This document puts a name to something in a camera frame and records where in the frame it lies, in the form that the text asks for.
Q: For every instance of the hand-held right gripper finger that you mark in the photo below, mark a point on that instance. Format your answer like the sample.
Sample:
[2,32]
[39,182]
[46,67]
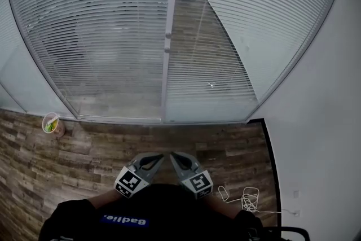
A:
[180,173]
[196,166]

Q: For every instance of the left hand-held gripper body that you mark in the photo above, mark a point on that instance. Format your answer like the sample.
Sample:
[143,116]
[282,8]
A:
[128,182]

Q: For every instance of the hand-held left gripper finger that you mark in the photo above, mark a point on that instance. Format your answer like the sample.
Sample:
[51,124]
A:
[136,163]
[152,170]

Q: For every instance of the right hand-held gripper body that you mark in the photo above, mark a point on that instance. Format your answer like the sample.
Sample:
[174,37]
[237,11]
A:
[198,182]

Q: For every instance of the white venetian window blinds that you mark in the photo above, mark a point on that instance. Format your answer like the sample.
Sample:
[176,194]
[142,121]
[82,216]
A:
[98,22]
[253,8]

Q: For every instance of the person's right forearm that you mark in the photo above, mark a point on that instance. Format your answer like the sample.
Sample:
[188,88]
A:
[224,206]

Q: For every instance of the person's left forearm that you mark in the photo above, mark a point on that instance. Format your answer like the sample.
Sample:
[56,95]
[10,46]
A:
[104,199]

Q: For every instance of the person's black shirt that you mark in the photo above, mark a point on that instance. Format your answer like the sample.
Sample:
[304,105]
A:
[169,211]

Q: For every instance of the black baseboard strip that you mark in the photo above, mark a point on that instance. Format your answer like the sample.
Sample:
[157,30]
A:
[272,163]

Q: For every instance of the paper cup with green contents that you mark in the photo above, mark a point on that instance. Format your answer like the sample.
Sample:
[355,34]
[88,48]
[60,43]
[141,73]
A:
[53,124]

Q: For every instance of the white wall socket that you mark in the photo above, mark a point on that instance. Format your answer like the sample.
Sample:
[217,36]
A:
[296,193]

